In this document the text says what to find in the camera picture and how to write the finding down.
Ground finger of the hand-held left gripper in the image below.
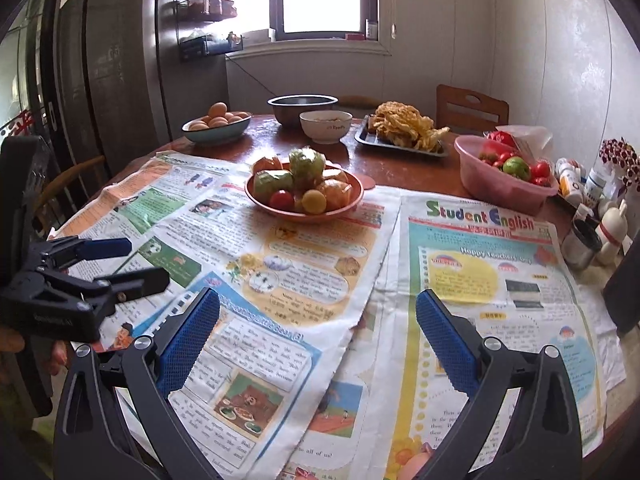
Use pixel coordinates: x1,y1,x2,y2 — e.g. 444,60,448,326
60,266,171,311
27,237,134,273

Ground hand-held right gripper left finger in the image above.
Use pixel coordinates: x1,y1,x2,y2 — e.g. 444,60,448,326
52,287,222,480

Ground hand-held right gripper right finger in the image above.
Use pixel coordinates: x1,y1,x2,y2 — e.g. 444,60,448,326
416,288,584,480

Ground plastic-wrapped green fruit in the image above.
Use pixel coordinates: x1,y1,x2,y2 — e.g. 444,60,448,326
289,147,327,189
252,170,295,201

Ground orange flower-shaped plastic plate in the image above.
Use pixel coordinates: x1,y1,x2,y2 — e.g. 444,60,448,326
244,160,378,224

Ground brown longan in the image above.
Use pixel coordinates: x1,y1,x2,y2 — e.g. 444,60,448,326
301,189,328,214

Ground person's left hand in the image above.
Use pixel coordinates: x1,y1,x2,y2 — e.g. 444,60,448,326
0,326,72,382

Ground wooden armchair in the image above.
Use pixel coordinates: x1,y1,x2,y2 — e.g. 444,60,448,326
32,155,109,242

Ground colourful newspaper sheet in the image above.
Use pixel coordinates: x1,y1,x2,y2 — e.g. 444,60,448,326
295,187,627,480
52,152,402,480

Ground pink plastic basin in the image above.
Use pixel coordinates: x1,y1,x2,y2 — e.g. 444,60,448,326
454,134,560,217

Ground teal oval egg bowl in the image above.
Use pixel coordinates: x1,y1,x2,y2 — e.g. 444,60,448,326
181,112,253,147

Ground small steel cup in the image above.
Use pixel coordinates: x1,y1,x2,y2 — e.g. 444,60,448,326
561,217,604,271

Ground pile of brown eggs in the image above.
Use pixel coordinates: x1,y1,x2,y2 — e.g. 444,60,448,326
187,102,249,131

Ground green tomato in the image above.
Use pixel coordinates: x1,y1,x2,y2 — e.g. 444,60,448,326
502,156,531,182

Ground black thermos bottle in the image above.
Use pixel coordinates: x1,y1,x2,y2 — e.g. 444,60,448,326
602,240,640,339

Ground pile of small red tomatoes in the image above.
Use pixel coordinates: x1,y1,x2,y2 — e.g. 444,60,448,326
477,140,552,187

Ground grey refrigerator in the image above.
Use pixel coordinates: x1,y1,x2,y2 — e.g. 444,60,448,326
52,0,231,177

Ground glass door with red print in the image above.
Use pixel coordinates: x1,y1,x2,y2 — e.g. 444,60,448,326
0,0,57,142

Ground white rabbit figure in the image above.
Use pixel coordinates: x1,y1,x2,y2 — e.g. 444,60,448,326
597,199,632,265

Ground white bottle orange label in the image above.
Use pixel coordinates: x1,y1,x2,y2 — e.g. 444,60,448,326
557,162,584,202

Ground red snack packet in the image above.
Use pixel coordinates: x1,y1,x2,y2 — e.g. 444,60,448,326
484,130,526,152

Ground white bottle green label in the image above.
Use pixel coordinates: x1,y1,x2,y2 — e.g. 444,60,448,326
585,167,609,204

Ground fried dough pile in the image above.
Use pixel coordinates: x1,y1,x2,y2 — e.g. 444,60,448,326
367,101,451,153

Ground white plastic bag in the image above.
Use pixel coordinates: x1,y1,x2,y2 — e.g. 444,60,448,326
500,125,555,162

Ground stainless steel bowl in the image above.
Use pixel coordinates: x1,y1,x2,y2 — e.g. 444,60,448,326
267,94,339,128

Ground white ceramic bowl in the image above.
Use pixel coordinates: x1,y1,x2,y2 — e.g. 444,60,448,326
299,110,353,146

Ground curved wooden chair back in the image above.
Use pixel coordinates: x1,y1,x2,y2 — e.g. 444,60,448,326
337,95,384,110

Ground black wall cable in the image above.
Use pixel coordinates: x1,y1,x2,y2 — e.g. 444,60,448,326
226,57,273,98

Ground black wire storage rack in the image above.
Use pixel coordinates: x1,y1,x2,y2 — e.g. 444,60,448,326
167,0,245,64

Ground wooden chair with handle hole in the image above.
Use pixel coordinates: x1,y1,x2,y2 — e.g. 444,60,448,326
436,84,510,134

